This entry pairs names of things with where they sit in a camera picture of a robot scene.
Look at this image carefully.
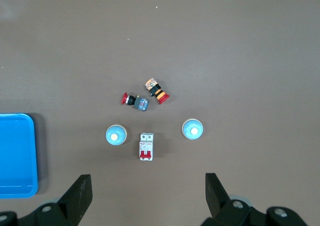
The red orange emergency stop button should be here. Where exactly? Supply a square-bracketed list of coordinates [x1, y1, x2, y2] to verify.
[144, 78, 171, 105]

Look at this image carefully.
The white red circuit breaker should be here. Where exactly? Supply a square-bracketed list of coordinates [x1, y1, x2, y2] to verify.
[139, 132, 155, 162]

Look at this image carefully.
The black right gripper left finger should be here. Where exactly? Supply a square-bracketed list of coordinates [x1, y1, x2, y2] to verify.
[0, 173, 93, 226]

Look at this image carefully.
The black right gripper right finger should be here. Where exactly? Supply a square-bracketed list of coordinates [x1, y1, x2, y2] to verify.
[201, 172, 311, 226]

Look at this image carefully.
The blue desk bell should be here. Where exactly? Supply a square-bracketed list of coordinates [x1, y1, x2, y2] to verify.
[105, 124, 128, 146]
[181, 118, 205, 141]

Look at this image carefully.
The red black emergency stop button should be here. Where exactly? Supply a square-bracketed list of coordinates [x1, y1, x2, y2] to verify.
[121, 92, 150, 112]

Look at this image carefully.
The blue plastic tray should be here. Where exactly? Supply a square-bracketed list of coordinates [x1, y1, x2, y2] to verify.
[0, 112, 39, 199]

